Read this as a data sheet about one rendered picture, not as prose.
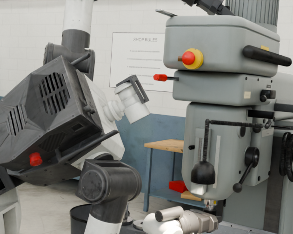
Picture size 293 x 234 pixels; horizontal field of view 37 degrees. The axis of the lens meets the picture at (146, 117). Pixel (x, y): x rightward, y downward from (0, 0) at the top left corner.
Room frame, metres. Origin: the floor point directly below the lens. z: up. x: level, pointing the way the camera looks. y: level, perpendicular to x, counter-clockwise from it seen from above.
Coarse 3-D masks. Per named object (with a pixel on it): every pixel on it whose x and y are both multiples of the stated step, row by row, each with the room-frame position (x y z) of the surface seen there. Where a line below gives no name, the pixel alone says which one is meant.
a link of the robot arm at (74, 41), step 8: (64, 32) 1.40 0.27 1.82; (72, 32) 1.38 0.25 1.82; (80, 32) 1.39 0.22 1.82; (64, 40) 1.39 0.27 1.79; (72, 40) 1.38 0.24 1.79; (80, 40) 1.38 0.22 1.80; (88, 40) 1.41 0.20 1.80; (56, 48) 1.36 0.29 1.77; (64, 48) 1.37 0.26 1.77; (72, 48) 1.37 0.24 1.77; (80, 48) 1.38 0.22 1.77; (56, 56) 1.34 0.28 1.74; (64, 56) 1.35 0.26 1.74; (72, 56) 1.36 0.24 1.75; (80, 56) 1.37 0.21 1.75; (80, 64) 1.37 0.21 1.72
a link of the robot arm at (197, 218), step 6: (186, 210) 1.42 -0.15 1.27; (192, 210) 1.48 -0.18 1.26; (198, 210) 1.49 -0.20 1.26; (186, 216) 1.37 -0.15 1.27; (192, 216) 1.39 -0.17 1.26; (198, 216) 1.42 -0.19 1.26; (204, 216) 1.43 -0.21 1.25; (210, 216) 1.43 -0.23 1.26; (192, 222) 1.37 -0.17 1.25; (198, 222) 1.39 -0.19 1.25; (204, 222) 1.41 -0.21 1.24; (210, 222) 1.42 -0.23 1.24; (216, 222) 1.42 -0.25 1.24; (192, 228) 1.36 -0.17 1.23; (198, 228) 1.39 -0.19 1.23; (204, 228) 1.41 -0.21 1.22; (210, 228) 1.42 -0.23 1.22; (216, 228) 1.43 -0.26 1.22
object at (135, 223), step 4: (128, 216) 1.70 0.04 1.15; (128, 220) 1.65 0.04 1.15; (132, 220) 1.66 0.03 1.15; (136, 220) 1.70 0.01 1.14; (140, 220) 1.66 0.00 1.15; (124, 224) 1.63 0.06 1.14; (128, 224) 1.63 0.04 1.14; (132, 224) 1.65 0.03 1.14; (136, 224) 1.61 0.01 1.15; (140, 224) 1.61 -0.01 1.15; (120, 228) 1.60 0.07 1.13; (124, 228) 1.60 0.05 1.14; (128, 228) 1.60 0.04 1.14; (132, 228) 1.60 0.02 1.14; (136, 228) 1.60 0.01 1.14; (140, 228) 1.59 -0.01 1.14; (120, 232) 1.60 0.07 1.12; (124, 232) 1.60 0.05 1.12; (128, 232) 1.59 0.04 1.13; (132, 232) 1.58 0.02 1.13; (136, 232) 1.58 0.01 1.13; (140, 232) 1.57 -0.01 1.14; (144, 232) 1.57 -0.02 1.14
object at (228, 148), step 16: (192, 112) 1.45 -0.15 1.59; (208, 112) 1.42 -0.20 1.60; (224, 112) 1.39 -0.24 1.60; (240, 112) 1.41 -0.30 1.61; (192, 128) 1.44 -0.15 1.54; (224, 128) 1.39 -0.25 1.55; (240, 128) 1.40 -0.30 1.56; (192, 144) 1.44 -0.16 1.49; (224, 144) 1.39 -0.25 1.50; (240, 144) 1.42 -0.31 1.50; (192, 160) 1.44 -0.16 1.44; (224, 160) 1.39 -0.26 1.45; (240, 160) 1.43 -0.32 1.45; (224, 176) 1.39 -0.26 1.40; (240, 176) 1.45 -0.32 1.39; (208, 192) 1.41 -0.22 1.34; (224, 192) 1.40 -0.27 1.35
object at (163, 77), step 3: (156, 75) 1.32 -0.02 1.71; (159, 75) 1.32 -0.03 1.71; (162, 75) 1.34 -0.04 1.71; (165, 75) 1.35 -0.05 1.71; (153, 78) 1.33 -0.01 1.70; (156, 78) 1.32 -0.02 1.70; (159, 78) 1.32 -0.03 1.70; (162, 78) 1.34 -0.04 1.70; (165, 78) 1.35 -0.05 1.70; (168, 78) 1.38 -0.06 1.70; (171, 78) 1.39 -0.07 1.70; (174, 78) 1.41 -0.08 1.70; (177, 78) 1.43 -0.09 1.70; (162, 81) 1.35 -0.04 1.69
